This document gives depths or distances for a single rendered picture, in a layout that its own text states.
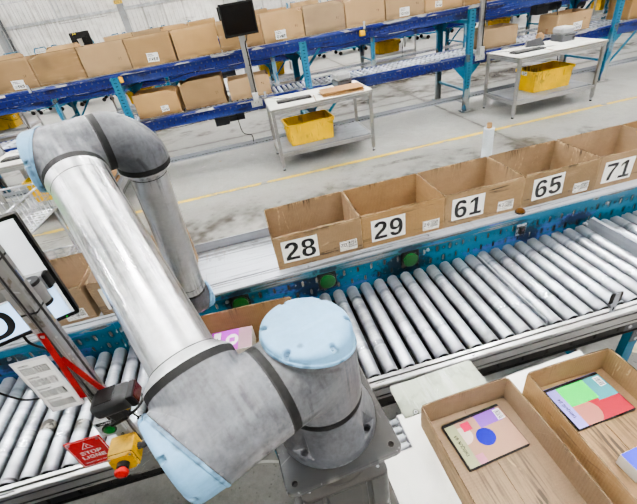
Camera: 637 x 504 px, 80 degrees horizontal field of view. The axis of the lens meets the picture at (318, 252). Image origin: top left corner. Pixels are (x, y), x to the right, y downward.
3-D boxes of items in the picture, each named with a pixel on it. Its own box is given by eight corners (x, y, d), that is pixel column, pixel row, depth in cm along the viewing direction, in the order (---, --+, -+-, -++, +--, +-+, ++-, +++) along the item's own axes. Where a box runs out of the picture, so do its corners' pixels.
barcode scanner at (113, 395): (150, 416, 103) (128, 394, 97) (108, 432, 102) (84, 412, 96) (153, 396, 108) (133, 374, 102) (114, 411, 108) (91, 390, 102)
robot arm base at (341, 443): (393, 444, 69) (391, 413, 63) (293, 486, 66) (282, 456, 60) (353, 366, 84) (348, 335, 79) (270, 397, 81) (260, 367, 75)
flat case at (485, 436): (529, 446, 105) (530, 443, 104) (469, 473, 102) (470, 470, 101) (495, 405, 116) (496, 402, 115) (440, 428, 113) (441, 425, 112)
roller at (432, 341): (438, 368, 136) (439, 359, 133) (385, 282, 179) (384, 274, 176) (451, 364, 137) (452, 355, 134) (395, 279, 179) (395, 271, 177)
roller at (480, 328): (488, 353, 138) (490, 344, 135) (424, 272, 181) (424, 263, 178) (501, 349, 139) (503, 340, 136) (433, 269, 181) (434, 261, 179)
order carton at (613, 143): (592, 191, 184) (601, 157, 175) (548, 169, 208) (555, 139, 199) (663, 173, 188) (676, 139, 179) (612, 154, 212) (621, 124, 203)
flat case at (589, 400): (634, 411, 109) (636, 407, 108) (577, 433, 106) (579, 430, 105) (594, 374, 120) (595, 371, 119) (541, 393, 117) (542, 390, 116)
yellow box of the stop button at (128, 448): (115, 478, 110) (103, 466, 105) (121, 450, 117) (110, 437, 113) (165, 463, 111) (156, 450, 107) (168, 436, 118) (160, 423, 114)
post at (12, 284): (131, 477, 123) (-60, 258, 74) (134, 462, 127) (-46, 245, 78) (168, 466, 125) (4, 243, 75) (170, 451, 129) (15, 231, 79)
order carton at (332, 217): (279, 272, 167) (271, 240, 158) (270, 239, 191) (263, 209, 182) (364, 249, 172) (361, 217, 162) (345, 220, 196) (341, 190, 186)
